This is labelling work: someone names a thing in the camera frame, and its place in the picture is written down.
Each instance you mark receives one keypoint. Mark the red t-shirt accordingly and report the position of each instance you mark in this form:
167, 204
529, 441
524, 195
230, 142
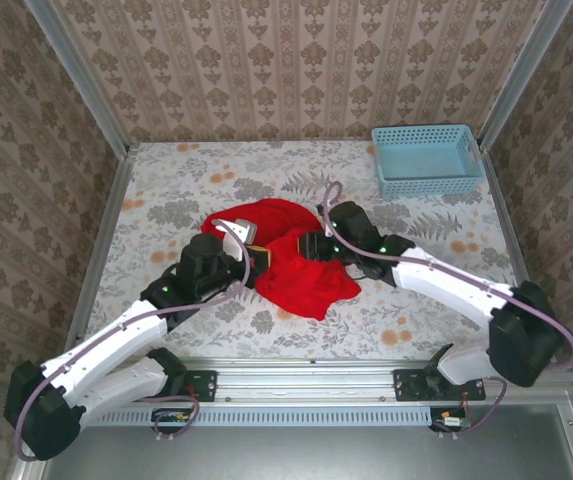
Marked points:
306, 290

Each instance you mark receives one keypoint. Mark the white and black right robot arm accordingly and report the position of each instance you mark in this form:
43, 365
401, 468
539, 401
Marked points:
441, 285

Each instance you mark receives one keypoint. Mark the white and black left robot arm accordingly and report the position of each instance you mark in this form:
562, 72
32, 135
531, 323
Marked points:
116, 340

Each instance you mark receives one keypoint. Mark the light blue plastic basket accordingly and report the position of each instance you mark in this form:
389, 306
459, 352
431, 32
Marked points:
426, 165

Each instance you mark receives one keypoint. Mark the floral table cover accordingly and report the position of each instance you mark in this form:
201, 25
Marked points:
191, 165

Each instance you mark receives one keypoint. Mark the small circuit board with connectors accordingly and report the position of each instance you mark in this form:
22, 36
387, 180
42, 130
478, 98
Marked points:
171, 417
448, 421

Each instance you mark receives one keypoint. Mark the grey metal panel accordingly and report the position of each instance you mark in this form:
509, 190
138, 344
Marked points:
316, 455

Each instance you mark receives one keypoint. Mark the aluminium table side rail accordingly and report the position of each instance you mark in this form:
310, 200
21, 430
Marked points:
98, 260
516, 250

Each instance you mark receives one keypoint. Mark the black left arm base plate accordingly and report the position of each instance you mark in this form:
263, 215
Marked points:
206, 385

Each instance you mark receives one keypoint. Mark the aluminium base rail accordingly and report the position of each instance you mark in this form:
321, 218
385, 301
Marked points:
306, 380

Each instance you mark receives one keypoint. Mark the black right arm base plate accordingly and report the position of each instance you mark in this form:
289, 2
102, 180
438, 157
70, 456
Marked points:
408, 387

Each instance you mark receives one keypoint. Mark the aluminium frame post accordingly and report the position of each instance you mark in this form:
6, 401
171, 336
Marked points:
81, 80
521, 75

